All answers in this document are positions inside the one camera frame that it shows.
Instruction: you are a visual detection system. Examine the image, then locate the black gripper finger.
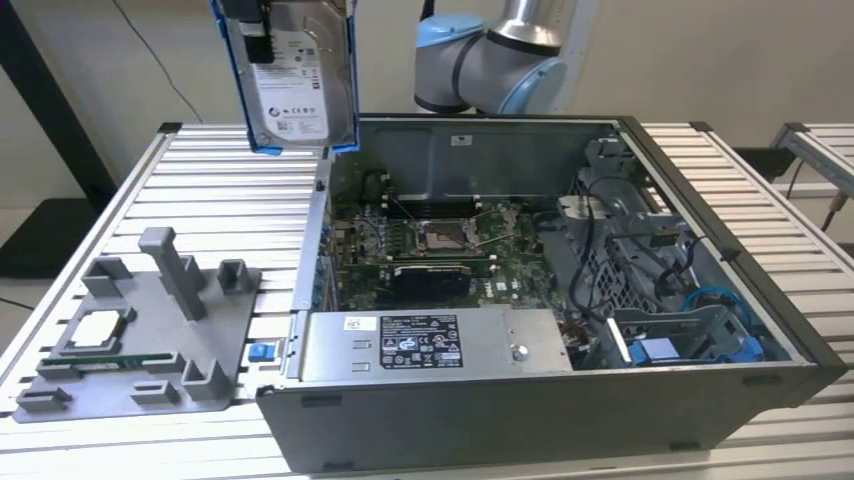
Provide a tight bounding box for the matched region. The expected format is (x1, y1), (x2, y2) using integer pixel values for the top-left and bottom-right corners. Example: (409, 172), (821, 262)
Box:
(221, 0), (276, 65)

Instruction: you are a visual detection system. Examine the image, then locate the hard disk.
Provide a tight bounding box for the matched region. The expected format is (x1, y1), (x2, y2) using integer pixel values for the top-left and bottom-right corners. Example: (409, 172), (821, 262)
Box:
(210, 0), (361, 157)

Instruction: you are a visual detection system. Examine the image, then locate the blue carrier in disk bay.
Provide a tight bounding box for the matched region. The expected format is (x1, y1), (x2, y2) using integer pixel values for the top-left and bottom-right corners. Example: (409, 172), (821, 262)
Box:
(625, 337), (761, 362)

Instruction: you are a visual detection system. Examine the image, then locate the thin metal locking lever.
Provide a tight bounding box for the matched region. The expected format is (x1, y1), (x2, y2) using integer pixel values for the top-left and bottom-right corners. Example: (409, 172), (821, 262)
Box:
(388, 195), (420, 225)

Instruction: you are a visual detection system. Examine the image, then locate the black RAM slot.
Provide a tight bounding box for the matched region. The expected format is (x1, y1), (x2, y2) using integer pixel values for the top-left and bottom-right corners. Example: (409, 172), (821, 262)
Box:
(382, 193), (482, 207)

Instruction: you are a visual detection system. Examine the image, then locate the CPU socket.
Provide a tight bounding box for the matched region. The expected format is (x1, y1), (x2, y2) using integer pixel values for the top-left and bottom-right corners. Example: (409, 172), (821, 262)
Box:
(412, 217), (481, 254)

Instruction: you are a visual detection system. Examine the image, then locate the black floor stand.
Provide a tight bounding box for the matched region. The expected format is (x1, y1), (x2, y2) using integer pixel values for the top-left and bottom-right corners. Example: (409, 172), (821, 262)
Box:
(0, 0), (119, 279)

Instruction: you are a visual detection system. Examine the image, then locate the black graphics card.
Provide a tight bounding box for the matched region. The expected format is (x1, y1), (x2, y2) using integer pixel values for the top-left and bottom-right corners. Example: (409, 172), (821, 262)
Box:
(389, 263), (473, 307)

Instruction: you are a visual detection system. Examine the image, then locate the silver CPU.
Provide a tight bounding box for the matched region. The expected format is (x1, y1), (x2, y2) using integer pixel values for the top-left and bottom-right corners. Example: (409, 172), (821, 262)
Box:
(65, 312), (127, 349)

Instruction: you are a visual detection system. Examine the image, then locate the green motherboard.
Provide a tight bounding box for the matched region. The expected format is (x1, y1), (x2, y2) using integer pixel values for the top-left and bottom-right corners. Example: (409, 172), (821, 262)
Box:
(329, 199), (568, 311)

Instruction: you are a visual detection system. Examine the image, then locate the grey plastic parts rack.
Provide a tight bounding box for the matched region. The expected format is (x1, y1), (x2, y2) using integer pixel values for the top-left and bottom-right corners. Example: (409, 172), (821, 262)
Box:
(10, 227), (265, 426)

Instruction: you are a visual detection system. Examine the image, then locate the green RAM stick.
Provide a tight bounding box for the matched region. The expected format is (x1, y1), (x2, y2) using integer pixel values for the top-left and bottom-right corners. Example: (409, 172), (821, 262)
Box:
(42, 352), (174, 367)

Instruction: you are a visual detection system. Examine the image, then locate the silver power supply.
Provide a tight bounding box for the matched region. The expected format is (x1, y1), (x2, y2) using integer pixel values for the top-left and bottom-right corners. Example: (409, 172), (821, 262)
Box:
(297, 308), (574, 384)

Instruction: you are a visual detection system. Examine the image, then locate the grey metal drive cage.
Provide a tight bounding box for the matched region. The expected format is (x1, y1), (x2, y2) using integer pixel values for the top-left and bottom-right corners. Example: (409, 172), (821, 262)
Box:
(538, 167), (695, 321)

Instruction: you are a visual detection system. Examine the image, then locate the black box under table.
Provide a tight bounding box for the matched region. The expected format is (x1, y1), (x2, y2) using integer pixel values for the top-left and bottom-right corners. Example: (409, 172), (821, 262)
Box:
(732, 147), (795, 182)

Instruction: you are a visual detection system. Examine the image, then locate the open grey PC case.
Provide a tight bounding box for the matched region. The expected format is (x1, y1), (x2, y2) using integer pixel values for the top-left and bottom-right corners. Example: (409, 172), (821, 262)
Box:
(256, 112), (848, 474)

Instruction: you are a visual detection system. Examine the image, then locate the metal slat side table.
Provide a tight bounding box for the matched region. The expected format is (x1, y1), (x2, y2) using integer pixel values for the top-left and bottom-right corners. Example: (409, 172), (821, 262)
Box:
(769, 121), (854, 199)

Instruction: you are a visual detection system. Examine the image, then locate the long black wire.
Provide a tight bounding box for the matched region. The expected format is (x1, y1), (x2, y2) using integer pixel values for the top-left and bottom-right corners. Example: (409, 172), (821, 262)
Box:
(569, 174), (625, 321)

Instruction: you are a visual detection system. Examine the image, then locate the short black wire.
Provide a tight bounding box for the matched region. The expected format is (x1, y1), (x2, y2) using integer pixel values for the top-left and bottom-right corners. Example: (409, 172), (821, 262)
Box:
(656, 234), (708, 297)

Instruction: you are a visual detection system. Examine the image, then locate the blue wire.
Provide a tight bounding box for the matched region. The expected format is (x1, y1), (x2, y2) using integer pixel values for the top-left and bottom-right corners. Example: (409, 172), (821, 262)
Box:
(684, 285), (743, 326)

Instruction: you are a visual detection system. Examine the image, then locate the dangling cable with plug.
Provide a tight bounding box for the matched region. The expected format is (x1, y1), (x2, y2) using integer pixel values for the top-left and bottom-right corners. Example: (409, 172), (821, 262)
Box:
(820, 192), (845, 232)

